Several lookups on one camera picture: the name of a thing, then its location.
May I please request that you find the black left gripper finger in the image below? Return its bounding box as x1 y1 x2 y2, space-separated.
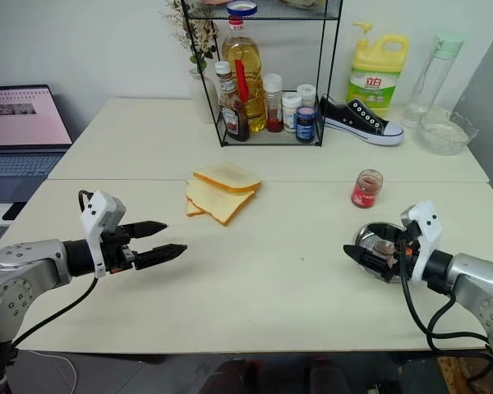
127 220 168 241
134 243 189 272

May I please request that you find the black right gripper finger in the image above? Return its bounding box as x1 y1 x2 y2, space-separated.
343 244 392 276

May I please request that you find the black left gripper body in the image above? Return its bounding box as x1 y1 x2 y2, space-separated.
100 224 139 274

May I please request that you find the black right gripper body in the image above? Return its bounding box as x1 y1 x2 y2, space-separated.
384 223 420 285

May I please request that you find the red jam jar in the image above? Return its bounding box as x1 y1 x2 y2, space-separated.
350 168 385 210

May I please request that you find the large pale bread slice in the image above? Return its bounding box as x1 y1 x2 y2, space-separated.
186 179 256 227

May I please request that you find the toasted bread slice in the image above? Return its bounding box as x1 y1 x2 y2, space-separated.
192 161 262 195

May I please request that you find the round metal bowl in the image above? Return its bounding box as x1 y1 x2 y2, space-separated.
352 222 412 285

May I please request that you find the black phone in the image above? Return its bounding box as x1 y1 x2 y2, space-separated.
1 201 26 222

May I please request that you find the clear glass bowl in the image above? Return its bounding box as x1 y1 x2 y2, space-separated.
415 108 480 157

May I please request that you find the dark sauce bottle white cap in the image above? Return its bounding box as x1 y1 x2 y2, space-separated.
214 61 251 143

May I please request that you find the white vase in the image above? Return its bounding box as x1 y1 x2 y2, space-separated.
188 66 222 125

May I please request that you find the black white canvas sneaker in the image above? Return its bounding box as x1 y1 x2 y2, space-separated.
319 94 405 146

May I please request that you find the blue labelled jar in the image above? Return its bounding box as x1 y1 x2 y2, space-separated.
295 105 318 144

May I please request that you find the open laptop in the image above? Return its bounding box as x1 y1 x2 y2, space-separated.
0 84 74 204

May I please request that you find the white seasoning jar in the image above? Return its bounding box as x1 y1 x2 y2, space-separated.
281 91 303 134

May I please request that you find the red spice shaker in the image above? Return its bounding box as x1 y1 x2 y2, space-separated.
263 73 284 134

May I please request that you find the white capped spice jar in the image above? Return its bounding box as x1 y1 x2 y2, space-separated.
296 83 317 110

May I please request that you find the clear bottle green cap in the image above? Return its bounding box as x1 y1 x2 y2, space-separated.
402 33 466 130

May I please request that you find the yellow detergent pump bottle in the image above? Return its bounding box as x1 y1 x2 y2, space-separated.
345 21 410 118

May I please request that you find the cooking oil bottle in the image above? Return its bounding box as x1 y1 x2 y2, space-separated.
221 16 269 134

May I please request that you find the dried flower bunch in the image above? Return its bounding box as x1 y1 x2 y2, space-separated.
159 0 222 71

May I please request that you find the blue round lid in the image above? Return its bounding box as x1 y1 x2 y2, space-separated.
226 0 259 18

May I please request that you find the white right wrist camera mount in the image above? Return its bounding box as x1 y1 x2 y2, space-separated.
399 199 444 282

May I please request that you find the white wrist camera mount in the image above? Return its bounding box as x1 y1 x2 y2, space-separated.
399 199 444 282
81 190 127 278

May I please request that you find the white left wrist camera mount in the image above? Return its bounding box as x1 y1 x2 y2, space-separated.
81 190 127 278

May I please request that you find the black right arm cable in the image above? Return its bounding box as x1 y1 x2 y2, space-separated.
399 245 491 355

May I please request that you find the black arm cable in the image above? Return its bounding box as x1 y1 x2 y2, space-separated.
11 190 99 350
399 245 491 355

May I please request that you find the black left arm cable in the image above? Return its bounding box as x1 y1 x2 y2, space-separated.
11 190 99 350

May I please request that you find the thin white cable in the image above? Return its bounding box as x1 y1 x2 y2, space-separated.
17 348 77 394

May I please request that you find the black wire shelf rack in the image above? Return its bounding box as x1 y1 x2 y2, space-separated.
180 0 344 149

